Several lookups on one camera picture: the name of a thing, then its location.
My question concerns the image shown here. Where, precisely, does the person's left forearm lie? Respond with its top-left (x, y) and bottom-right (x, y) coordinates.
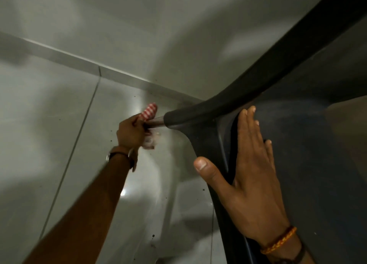
top-left (23, 155), bottom-right (135, 264)

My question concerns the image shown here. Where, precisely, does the dark plastic chair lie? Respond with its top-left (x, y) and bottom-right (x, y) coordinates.
top-left (145, 0), bottom-right (367, 264)

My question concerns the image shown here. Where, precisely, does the person's right hand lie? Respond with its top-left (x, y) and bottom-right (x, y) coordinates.
top-left (193, 106), bottom-right (291, 246)

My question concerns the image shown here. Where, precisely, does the red white checked cloth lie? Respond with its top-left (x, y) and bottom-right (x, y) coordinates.
top-left (139, 103), bottom-right (162, 150)

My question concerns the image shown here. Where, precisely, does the person's left hand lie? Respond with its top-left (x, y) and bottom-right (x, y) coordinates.
top-left (116, 113), bottom-right (152, 154)

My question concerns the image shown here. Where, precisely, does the person's right forearm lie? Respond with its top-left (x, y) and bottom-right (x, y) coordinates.
top-left (259, 235), bottom-right (316, 264)

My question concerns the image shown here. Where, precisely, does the orange braided bracelet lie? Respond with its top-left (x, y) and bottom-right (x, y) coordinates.
top-left (260, 226), bottom-right (298, 255)

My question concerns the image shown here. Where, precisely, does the dark thread bracelet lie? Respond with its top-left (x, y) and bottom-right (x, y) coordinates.
top-left (272, 245), bottom-right (306, 264)

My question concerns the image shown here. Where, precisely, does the dark wristwatch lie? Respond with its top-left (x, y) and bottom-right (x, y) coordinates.
top-left (106, 150), bottom-right (136, 170)

